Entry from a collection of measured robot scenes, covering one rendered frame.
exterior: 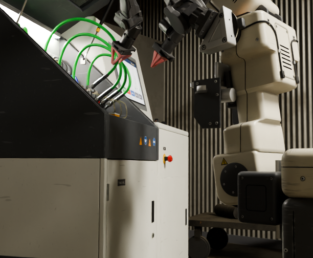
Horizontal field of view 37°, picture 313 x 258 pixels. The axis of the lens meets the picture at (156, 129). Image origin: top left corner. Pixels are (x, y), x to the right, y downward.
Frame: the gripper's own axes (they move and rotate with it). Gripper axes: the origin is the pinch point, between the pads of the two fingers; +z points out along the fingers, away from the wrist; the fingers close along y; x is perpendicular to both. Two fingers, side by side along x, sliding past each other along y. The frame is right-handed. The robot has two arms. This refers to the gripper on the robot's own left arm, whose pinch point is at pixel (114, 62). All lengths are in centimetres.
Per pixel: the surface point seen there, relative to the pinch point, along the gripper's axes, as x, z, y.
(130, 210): 51, 35, 17
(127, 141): 32.3, 13.7, 15.2
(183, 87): -79, 111, -281
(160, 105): -88, 142, -273
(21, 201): 26, 41, 52
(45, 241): 43, 44, 52
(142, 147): 31.9, 22.5, -3.2
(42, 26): -44.7, 13.3, 0.4
